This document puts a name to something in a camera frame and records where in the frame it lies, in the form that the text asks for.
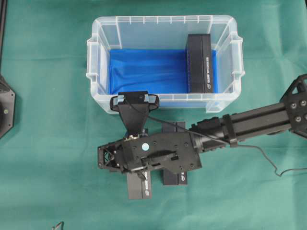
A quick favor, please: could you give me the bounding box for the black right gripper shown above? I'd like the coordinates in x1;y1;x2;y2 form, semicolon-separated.
97;133;202;173

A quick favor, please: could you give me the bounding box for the black box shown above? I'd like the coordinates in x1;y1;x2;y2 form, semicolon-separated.
186;34;214;93
127;171;152;200
162;122;188;186

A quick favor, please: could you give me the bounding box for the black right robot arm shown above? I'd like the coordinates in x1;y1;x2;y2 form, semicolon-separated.
97;75;307;177

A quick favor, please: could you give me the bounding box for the clear plastic storage case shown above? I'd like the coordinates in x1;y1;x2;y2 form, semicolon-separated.
86;15;245;113

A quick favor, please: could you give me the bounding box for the blue cloth liner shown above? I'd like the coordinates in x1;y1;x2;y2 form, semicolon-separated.
108;49;218;108

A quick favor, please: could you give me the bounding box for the green table cloth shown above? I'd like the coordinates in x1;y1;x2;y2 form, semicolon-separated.
0;0;307;230

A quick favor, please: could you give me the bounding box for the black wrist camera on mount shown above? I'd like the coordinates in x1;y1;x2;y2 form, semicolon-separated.
109;91;160;138

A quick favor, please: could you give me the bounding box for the black camera cable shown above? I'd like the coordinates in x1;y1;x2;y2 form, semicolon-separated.
127;100;307;178

